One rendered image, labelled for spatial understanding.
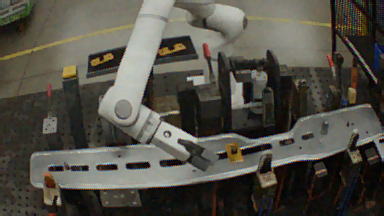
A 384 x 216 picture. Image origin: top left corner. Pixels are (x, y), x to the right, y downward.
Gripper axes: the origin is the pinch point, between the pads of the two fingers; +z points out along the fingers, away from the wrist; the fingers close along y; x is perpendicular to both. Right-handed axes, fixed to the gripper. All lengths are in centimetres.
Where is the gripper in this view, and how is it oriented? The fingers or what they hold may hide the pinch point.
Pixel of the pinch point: (208, 162)
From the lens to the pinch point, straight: 144.3
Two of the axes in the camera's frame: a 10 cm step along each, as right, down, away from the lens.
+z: 8.6, 5.1, 0.3
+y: -1.8, 2.5, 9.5
